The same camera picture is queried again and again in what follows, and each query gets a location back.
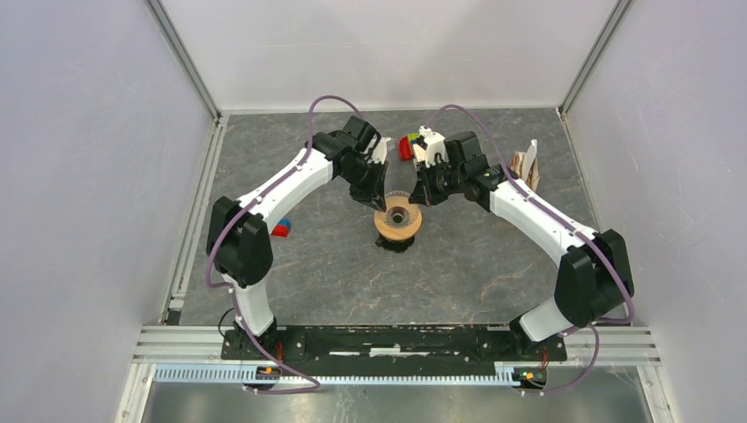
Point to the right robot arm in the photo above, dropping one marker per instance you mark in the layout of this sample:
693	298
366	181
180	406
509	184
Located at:
594	274

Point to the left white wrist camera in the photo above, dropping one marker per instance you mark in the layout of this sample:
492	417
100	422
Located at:
380	150

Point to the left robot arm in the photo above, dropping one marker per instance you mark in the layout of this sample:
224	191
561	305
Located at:
239	246

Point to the round wooden dripper holder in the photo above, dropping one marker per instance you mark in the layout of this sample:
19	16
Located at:
393	234

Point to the orange coffee filter box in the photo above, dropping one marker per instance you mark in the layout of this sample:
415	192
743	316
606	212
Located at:
525	165

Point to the black coffee server base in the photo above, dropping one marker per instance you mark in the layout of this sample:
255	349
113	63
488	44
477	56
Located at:
394	246

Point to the white toothed cable rail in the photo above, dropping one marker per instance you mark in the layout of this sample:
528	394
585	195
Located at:
246	374

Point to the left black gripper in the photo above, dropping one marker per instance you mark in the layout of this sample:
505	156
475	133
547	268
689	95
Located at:
373	196

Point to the red and blue block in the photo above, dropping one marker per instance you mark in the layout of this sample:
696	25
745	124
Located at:
282	229

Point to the clear glass dripper cone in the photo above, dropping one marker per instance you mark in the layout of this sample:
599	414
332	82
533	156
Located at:
400	214

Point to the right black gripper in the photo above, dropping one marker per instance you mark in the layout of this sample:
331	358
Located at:
423	192

